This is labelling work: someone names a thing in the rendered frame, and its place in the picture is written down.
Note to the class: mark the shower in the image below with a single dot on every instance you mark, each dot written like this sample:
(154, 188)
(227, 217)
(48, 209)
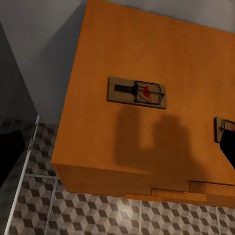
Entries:
(17, 194)

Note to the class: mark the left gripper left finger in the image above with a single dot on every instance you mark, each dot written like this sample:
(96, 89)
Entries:
(11, 147)

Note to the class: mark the cabinet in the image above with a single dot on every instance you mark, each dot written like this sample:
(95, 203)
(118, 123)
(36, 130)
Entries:
(143, 153)

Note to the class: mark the mousetrap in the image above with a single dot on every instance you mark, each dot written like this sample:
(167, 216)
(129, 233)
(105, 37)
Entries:
(220, 125)
(138, 93)

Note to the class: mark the door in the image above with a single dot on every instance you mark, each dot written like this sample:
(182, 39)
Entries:
(17, 112)

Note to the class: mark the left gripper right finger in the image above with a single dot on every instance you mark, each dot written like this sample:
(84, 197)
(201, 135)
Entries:
(227, 145)

